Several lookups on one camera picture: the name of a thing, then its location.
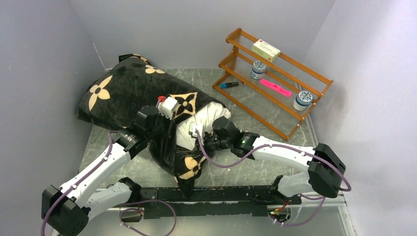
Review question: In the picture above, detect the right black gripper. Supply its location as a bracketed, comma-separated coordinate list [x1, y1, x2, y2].
[192, 132, 232, 160]

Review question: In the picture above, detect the white pillow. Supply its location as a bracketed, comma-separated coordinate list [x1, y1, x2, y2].
[175, 101, 232, 151]

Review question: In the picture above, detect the black pillowcase with beige flowers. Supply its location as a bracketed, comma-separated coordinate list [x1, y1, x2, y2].
[77, 54, 231, 198]

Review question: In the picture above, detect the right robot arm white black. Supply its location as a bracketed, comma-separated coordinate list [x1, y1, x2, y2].
[189, 117, 352, 204]

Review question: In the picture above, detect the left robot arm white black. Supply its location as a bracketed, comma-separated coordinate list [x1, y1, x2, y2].
[40, 102, 175, 236]

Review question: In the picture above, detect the blue marker pen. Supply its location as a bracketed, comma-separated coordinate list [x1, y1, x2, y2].
[219, 82, 239, 89]

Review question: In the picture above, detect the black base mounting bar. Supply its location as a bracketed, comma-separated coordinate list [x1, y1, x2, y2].
[117, 185, 301, 219]

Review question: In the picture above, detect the pink flat plastic item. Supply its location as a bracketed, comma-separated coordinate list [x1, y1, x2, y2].
[260, 79, 292, 97]

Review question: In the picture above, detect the wooden two-tier shelf rack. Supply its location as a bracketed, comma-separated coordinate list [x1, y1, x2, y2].
[212, 28, 333, 141]

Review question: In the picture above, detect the white jar blue lid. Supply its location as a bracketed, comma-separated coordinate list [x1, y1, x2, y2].
[250, 60, 266, 80]
[293, 90, 313, 111]

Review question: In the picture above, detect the white cardboard box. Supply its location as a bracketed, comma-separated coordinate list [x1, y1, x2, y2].
[252, 39, 281, 62]

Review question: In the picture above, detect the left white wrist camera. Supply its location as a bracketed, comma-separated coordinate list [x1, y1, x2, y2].
[156, 97, 179, 120]

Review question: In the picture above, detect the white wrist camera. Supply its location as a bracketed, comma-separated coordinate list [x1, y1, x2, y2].
[156, 97, 179, 120]
[189, 122, 204, 138]

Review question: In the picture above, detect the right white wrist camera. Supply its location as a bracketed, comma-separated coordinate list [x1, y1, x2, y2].
[189, 122, 204, 138]

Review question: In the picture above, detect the aluminium frame rail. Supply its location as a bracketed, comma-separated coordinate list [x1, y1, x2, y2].
[51, 185, 356, 236]

